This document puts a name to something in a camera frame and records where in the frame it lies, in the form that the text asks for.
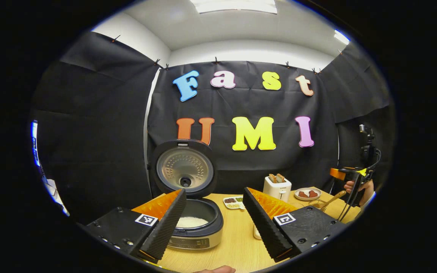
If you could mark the small ceiling light panel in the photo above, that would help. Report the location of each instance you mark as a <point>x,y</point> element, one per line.
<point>341,37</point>

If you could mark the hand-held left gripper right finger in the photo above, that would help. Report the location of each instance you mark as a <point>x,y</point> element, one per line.
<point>262,227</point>

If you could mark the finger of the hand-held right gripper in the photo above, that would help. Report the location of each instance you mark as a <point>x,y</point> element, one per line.
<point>340,173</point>

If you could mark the black backdrop cloth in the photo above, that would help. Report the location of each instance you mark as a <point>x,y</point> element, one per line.
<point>264,167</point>

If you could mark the black and silver rice cooker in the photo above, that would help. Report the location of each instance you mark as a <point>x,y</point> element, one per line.
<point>184,167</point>

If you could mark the white divided grain dish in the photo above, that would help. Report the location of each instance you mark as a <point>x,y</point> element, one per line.
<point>233,202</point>

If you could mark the toast slice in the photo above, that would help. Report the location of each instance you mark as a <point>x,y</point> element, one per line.
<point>272,178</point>
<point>280,178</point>

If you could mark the red meat piece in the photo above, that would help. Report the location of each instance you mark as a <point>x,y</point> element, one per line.
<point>303,194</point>
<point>313,193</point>

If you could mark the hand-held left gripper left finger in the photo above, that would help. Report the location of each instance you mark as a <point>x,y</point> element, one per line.
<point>165,229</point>

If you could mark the white toaster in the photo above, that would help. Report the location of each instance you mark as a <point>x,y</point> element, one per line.
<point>277,191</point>

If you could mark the white rice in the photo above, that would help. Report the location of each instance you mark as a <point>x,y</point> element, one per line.
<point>192,222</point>

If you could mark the large ceiling light panel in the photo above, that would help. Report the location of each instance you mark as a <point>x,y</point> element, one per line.
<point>237,5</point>

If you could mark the white round plate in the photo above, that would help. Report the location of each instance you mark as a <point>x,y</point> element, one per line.
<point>307,198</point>

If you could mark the wooden spoon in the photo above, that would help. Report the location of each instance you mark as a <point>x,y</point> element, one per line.
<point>334,199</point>

